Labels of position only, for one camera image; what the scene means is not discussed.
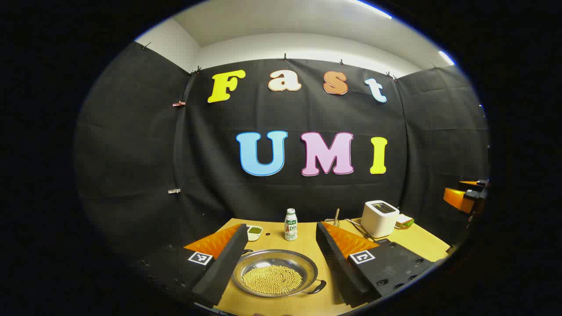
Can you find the wooden stick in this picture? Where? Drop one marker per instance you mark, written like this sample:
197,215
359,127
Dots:
336,216

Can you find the black backdrop cloth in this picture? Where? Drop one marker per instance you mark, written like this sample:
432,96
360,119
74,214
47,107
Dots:
131,153

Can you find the sandwich with lettuce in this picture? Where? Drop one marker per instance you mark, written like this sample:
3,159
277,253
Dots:
405,220

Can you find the pile of yellow soybeans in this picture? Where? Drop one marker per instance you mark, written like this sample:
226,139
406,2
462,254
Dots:
272,280

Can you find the white divided bean dish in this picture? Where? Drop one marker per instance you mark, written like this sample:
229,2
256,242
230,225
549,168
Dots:
254,232

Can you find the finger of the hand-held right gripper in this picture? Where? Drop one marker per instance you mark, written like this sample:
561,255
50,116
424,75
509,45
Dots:
469,183
455,198

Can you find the ceiling light strip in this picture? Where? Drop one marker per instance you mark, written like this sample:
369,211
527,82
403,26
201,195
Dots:
446,58

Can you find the white toaster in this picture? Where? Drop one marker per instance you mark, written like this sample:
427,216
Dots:
378,219

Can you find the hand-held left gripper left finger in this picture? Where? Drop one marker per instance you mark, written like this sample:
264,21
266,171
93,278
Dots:
224,272

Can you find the white drink bottle green label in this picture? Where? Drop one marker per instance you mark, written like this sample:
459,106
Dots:
290,228

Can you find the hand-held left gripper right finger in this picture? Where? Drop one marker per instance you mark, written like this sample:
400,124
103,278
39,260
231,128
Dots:
333,263

